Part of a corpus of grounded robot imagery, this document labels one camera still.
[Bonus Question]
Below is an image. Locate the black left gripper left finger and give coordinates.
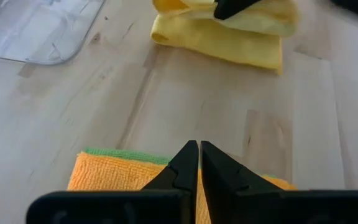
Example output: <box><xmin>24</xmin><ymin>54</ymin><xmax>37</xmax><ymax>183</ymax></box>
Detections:
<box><xmin>26</xmin><ymin>139</ymin><xmax>200</xmax><ymax>224</ymax></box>

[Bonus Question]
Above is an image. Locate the clear plastic bin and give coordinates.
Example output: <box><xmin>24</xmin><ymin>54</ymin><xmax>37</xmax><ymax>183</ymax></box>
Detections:
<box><xmin>0</xmin><ymin>0</ymin><xmax>106</xmax><ymax>66</ymax></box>

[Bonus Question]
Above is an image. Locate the orange microfiber towel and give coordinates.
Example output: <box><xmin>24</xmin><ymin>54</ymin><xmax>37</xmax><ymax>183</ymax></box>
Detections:
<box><xmin>67</xmin><ymin>151</ymin><xmax>298</xmax><ymax>224</ymax></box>

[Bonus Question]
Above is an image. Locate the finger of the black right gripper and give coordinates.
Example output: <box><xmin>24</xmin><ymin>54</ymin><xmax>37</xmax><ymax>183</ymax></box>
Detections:
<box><xmin>213</xmin><ymin>0</ymin><xmax>262</xmax><ymax>21</ymax></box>

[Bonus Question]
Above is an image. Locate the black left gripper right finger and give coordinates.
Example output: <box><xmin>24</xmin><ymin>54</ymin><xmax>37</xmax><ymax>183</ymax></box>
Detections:
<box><xmin>200</xmin><ymin>140</ymin><xmax>358</xmax><ymax>224</ymax></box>

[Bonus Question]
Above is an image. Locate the yellow microfiber towel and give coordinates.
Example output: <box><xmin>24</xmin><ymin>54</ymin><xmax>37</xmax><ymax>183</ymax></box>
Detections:
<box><xmin>150</xmin><ymin>0</ymin><xmax>300</xmax><ymax>75</ymax></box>

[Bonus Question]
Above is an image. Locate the bright green microfiber towel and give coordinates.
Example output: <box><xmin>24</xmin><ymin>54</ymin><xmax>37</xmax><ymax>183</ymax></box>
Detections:
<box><xmin>84</xmin><ymin>147</ymin><xmax>279</xmax><ymax>180</ymax></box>

